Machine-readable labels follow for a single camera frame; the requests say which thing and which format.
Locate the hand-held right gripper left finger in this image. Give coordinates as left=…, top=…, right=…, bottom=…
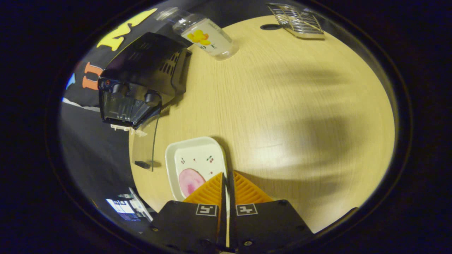
left=150, top=172, right=227, bottom=253

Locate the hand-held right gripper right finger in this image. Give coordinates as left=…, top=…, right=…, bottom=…
left=228, top=170, right=315, bottom=253

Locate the pink ham slice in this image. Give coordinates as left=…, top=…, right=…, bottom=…
left=179, top=168, right=206, bottom=198

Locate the white rectangular plate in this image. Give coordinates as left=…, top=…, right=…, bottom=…
left=165, top=137, right=228, bottom=201

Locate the black electric oven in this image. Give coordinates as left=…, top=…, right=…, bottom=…
left=98, top=32, right=193, bottom=172

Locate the white blue printed object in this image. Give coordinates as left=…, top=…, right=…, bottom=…
left=106, top=187, right=154, bottom=222

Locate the small white plastic piece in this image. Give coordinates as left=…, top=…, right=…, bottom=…
left=110, top=123, right=147, bottom=137

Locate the black backdrop cloth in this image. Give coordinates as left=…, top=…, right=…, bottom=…
left=59, top=0, right=272, bottom=226

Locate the clear bottle with yellow flower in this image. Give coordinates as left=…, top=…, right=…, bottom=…
left=155, top=8, right=240, bottom=61

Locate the clear ribbed glass jar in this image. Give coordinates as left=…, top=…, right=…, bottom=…
left=266, top=3, right=325, bottom=40

